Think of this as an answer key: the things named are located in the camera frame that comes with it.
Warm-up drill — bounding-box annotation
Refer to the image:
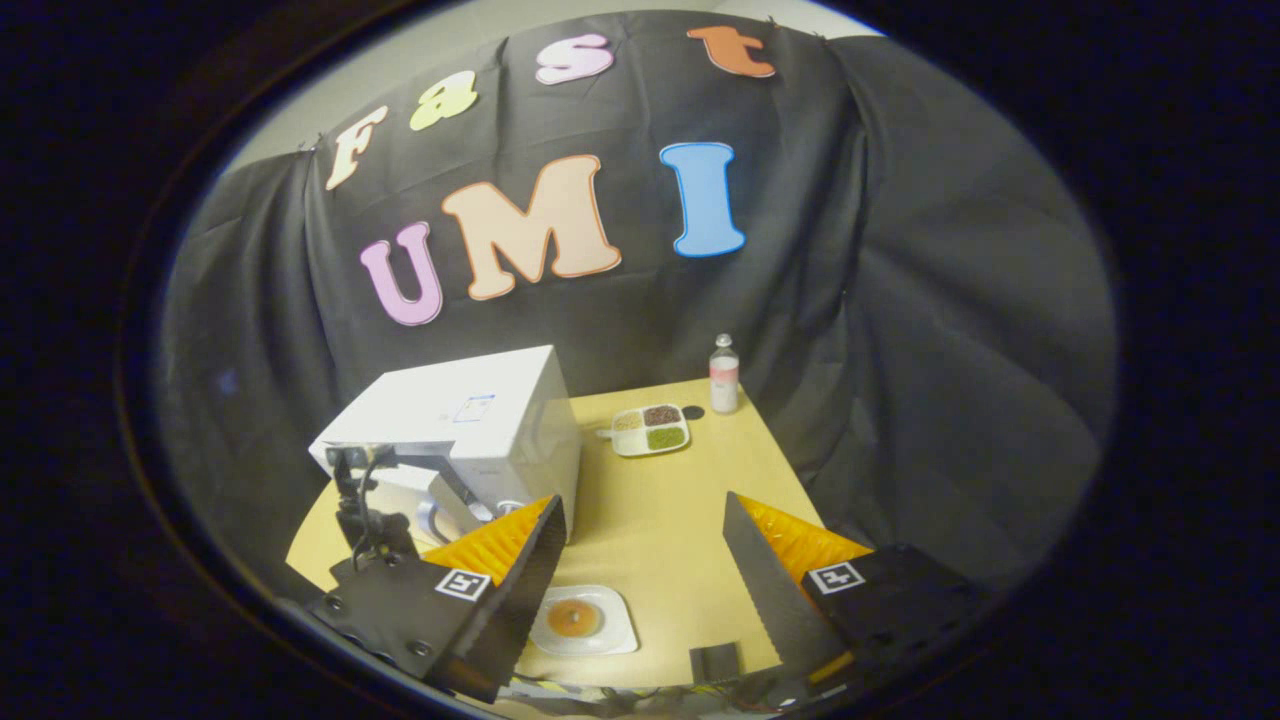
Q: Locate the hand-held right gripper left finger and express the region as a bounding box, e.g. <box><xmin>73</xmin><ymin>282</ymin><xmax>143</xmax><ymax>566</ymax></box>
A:
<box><xmin>305</xmin><ymin>494</ymin><xmax>569</xmax><ymax>705</ymax></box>

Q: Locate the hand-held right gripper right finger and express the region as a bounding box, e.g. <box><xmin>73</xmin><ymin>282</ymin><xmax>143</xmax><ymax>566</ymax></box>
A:
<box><xmin>722</xmin><ymin>490</ymin><xmax>993</xmax><ymax>701</ymax></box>

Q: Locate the sugared ring doughnut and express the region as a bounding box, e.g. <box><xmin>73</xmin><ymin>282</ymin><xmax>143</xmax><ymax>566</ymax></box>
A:
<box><xmin>547</xmin><ymin>599</ymin><xmax>604</xmax><ymax>640</ymax></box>

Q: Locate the white microwave oven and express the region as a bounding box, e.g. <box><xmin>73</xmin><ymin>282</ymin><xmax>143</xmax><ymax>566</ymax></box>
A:
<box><xmin>308</xmin><ymin>345</ymin><xmax>583</xmax><ymax>546</ymax></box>

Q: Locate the white divided food tray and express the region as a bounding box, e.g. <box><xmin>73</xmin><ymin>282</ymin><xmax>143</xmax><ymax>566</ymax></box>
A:
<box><xmin>610</xmin><ymin>403</ymin><xmax>692</xmax><ymax>458</ymax></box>

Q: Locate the white square plate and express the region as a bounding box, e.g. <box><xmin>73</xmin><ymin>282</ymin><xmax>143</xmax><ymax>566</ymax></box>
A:
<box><xmin>528</xmin><ymin>584</ymin><xmax>639</xmax><ymax>658</ymax></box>

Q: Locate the small clear bottle pink label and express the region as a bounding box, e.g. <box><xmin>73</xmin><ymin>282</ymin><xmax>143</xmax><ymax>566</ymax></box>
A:
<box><xmin>709</xmin><ymin>333</ymin><xmax>741</xmax><ymax>415</ymax></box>

